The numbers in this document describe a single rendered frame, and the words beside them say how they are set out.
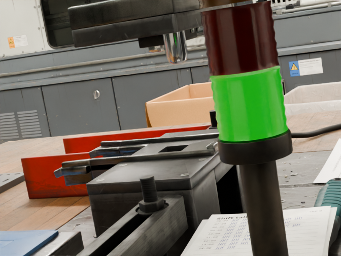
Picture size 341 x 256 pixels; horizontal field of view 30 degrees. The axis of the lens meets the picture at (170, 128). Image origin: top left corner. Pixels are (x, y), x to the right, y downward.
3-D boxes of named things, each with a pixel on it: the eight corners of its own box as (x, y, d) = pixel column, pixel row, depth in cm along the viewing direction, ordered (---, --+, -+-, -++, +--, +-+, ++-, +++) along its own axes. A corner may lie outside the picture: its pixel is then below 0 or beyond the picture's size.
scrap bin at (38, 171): (70, 174, 100) (63, 137, 99) (222, 164, 91) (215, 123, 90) (28, 199, 89) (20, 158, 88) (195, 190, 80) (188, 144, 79)
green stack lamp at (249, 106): (229, 127, 37) (220, 71, 36) (294, 122, 36) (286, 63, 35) (209, 144, 34) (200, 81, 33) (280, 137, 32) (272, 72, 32)
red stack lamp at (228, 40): (220, 68, 36) (211, 9, 36) (285, 60, 35) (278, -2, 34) (199, 78, 33) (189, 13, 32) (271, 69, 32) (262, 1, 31)
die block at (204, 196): (177, 201, 77) (167, 141, 75) (258, 198, 73) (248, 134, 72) (102, 273, 58) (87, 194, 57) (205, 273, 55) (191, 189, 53)
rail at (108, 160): (95, 181, 66) (91, 158, 65) (217, 173, 61) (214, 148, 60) (93, 183, 65) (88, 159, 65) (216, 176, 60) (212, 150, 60)
